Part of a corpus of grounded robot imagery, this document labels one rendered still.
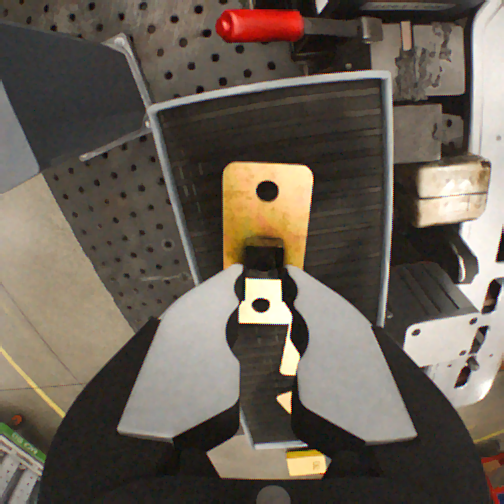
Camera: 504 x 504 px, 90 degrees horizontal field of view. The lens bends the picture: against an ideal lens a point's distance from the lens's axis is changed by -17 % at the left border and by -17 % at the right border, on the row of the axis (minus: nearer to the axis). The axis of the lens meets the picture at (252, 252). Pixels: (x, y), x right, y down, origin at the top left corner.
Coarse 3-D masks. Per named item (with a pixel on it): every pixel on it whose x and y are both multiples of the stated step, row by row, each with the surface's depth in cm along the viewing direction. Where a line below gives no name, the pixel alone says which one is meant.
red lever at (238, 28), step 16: (224, 16) 14; (240, 16) 14; (256, 16) 15; (272, 16) 15; (288, 16) 16; (368, 16) 19; (224, 32) 15; (240, 32) 15; (256, 32) 15; (272, 32) 16; (288, 32) 16; (304, 32) 17; (320, 32) 18; (336, 32) 18; (352, 32) 19; (368, 32) 19
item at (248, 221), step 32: (224, 192) 13; (288, 192) 13; (224, 224) 13; (256, 224) 13; (288, 224) 13; (224, 256) 14; (256, 256) 13; (288, 256) 14; (256, 288) 15; (256, 320) 16; (288, 320) 16
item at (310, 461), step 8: (288, 456) 35; (296, 456) 35; (304, 456) 35; (312, 456) 35; (320, 456) 35; (288, 464) 36; (296, 464) 36; (304, 464) 36; (312, 464) 36; (320, 464) 36; (296, 472) 37; (304, 472) 37; (312, 472) 37; (320, 472) 37
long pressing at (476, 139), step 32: (480, 32) 25; (480, 64) 26; (480, 96) 28; (480, 128) 30; (480, 224) 36; (480, 256) 38; (480, 288) 41; (480, 320) 44; (480, 352) 48; (448, 384) 52; (480, 384) 53
